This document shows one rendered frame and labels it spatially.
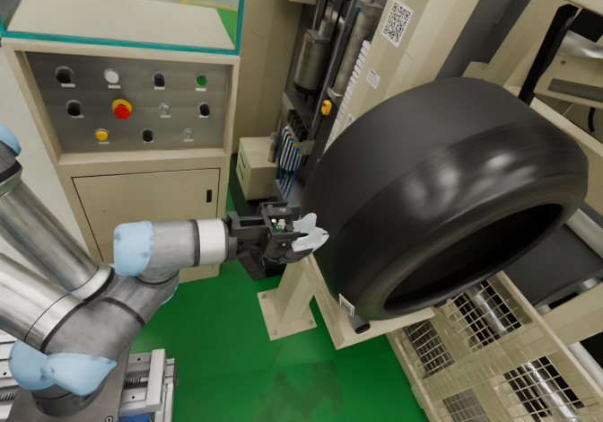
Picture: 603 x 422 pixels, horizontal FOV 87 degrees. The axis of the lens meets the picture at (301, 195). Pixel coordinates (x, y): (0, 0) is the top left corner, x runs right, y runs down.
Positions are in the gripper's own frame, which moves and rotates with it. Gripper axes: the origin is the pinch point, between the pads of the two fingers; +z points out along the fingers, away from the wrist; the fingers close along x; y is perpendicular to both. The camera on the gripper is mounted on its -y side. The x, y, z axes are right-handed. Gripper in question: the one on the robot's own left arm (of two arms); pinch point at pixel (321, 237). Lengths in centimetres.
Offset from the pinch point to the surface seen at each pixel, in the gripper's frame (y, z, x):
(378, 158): 17.9, 5.5, 3.3
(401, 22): 33.9, 18.8, 29.7
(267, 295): -116, 34, 43
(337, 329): -34.0, 16.5, -7.9
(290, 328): -115, 41, 23
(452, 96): 29.4, 18.5, 7.5
